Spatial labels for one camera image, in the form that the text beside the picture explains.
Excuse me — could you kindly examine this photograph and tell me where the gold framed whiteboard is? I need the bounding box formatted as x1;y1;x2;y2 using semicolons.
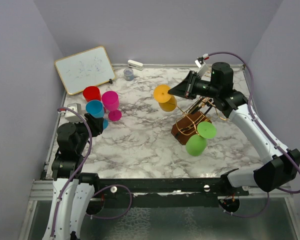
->
54;46;117;96

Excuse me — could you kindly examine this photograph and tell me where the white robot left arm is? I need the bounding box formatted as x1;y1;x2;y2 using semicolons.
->
43;113;108;240

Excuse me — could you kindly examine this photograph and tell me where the yellow plastic wine glass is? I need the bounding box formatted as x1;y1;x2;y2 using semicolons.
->
153;84;177;112

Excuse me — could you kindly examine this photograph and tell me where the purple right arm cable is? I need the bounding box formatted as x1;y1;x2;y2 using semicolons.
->
202;51;300;218

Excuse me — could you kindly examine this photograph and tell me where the red plastic wine glass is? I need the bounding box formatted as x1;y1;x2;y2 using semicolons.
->
83;86;102;103

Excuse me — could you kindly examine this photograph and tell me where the blue plastic wine glass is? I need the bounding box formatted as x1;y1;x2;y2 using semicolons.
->
85;100;109;130

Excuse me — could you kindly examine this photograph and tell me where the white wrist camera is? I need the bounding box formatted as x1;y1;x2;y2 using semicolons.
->
195;53;210;77
58;103;82;123

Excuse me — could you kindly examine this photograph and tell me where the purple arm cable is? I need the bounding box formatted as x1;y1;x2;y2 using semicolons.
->
49;107;133;240
202;51;300;218

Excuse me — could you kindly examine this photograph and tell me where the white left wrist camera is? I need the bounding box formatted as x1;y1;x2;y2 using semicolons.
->
58;103;82;123

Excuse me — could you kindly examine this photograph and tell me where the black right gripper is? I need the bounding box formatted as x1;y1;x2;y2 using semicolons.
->
168;70;220;100

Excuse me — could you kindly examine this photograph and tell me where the green plastic wine glass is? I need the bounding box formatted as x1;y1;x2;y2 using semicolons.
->
185;121;217;157

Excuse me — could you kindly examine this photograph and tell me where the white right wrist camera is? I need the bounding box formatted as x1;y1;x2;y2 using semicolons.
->
195;53;210;77

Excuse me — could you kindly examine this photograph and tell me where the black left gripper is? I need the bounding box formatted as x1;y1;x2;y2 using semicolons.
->
70;112;104;154

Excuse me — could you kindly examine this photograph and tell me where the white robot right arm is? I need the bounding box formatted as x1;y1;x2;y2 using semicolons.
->
168;62;300;196

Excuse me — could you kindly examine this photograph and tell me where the white eraser block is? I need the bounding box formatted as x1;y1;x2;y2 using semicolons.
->
127;59;144;71

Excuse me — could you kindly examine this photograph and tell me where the small blue glass jar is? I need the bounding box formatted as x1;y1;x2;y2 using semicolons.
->
123;68;134;81

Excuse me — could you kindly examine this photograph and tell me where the magenta plastic wine glass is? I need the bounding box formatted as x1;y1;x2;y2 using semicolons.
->
101;91;122;122

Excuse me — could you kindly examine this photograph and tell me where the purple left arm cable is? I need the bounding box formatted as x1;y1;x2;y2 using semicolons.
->
49;107;133;240

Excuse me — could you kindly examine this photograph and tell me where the black metal base frame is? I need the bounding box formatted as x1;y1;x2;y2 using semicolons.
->
41;162;281;210

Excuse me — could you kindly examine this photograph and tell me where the copper wire glass rack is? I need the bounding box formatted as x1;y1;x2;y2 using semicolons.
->
171;96;228;146

